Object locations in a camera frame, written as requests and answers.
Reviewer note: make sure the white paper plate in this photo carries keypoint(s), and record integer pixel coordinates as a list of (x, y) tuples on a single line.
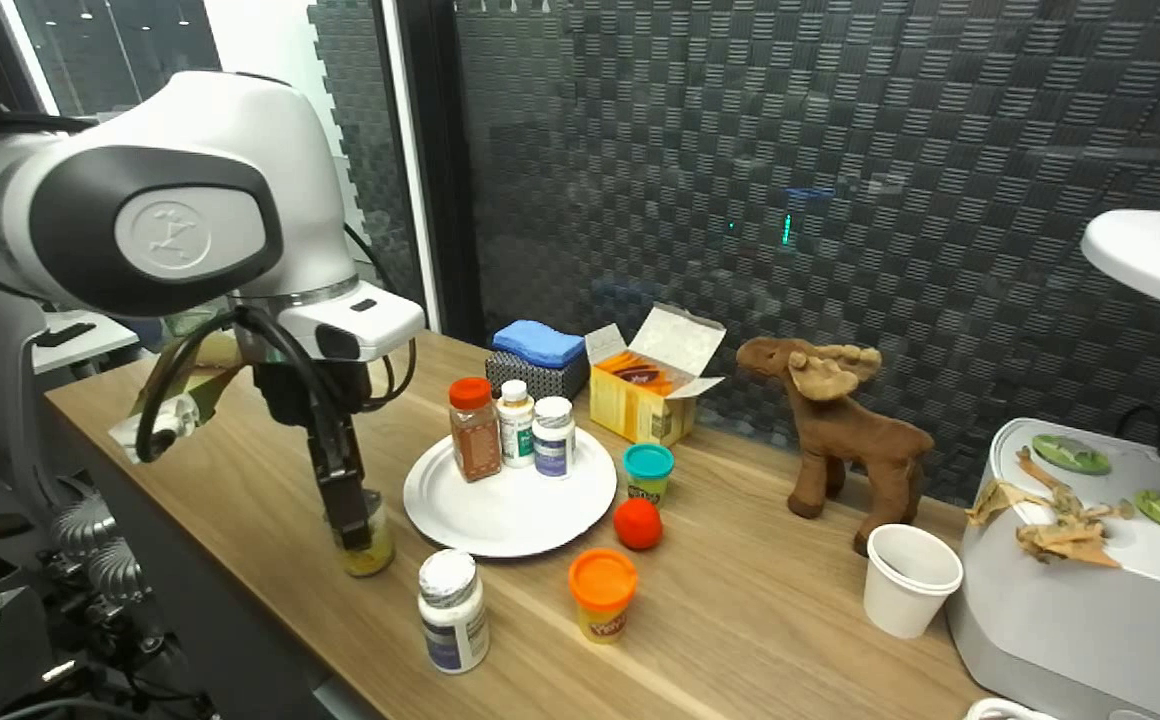
[(525, 512)]

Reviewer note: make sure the brown spice bottle orange cap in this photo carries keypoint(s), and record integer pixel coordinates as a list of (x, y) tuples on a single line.
[(473, 428)]

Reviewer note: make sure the white paper cup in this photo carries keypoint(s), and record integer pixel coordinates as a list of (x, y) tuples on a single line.
[(910, 577)]

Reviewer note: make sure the white plastic bin appliance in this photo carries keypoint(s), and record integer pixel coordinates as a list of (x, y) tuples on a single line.
[(1101, 602)]

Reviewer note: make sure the black camera tripod rig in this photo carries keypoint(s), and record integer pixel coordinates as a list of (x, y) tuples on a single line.
[(85, 585)]

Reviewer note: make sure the open yellow cardboard box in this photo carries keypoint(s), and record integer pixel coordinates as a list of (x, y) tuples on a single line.
[(645, 394)]

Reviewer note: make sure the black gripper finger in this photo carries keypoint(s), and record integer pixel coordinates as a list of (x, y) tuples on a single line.
[(328, 482), (358, 484)]

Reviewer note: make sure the small white bottle cream label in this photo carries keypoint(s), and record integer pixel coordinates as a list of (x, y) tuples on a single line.
[(512, 423)]

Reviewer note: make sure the small tub teal lid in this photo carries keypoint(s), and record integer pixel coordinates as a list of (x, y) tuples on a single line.
[(648, 468)]

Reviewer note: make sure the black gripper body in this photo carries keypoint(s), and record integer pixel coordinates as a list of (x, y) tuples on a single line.
[(315, 388)]

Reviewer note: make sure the dried brown leaves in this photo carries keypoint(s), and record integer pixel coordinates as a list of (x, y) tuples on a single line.
[(1053, 525)]

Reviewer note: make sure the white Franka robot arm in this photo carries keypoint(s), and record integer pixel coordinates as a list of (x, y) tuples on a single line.
[(275, 124)]

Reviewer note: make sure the yellow tub orange lid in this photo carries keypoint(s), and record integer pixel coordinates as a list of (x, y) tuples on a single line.
[(601, 589)]

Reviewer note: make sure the white round lamp head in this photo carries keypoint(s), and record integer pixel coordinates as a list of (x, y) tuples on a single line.
[(1153, 252)]

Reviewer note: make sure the brown moose plush toy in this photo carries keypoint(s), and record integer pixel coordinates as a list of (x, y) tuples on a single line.
[(846, 424)]

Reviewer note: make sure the small white bottle blue label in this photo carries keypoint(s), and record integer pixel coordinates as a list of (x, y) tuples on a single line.
[(555, 436)]

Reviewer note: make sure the white bowl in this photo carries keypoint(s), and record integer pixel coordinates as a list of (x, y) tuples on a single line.
[(1004, 709)]

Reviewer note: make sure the large white pill bottle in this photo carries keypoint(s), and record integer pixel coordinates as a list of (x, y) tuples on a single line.
[(455, 611)]

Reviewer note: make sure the small tin can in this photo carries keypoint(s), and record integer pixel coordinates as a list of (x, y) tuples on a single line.
[(372, 550)]

